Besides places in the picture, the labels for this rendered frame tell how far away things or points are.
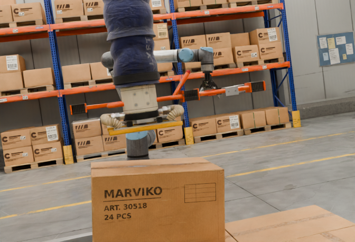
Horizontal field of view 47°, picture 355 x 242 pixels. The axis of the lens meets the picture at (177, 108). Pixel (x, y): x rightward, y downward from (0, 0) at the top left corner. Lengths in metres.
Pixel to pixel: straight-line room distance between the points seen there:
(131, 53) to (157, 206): 0.70
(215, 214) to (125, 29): 0.94
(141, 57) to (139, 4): 0.24
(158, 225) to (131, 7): 0.99
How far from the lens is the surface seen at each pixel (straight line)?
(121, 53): 1.92
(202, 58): 2.85
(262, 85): 2.13
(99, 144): 9.12
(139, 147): 2.78
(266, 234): 2.20
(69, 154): 9.08
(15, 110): 10.58
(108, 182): 1.81
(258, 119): 9.96
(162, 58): 2.76
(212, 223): 1.95
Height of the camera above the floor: 1.34
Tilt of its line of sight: 3 degrees down
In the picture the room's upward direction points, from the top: 7 degrees counter-clockwise
